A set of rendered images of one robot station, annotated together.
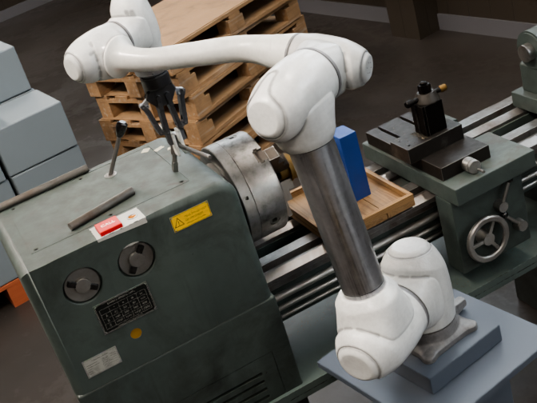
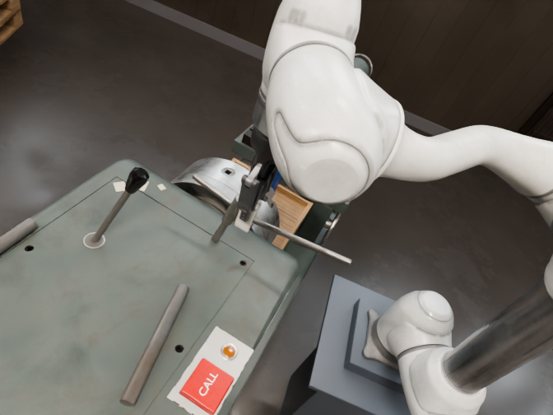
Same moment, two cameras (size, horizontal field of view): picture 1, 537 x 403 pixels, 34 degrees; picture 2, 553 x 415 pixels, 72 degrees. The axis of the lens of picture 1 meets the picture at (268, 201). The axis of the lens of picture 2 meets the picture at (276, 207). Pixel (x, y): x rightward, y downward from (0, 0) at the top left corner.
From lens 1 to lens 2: 206 cm
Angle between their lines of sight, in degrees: 52
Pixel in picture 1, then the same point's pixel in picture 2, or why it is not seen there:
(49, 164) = not seen: outside the picture
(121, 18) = (342, 43)
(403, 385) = (390, 394)
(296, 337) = not seen: hidden behind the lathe
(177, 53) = (468, 157)
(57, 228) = (85, 402)
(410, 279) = (447, 337)
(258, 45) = (527, 154)
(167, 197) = (250, 298)
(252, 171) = (267, 218)
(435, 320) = not seen: hidden behind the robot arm
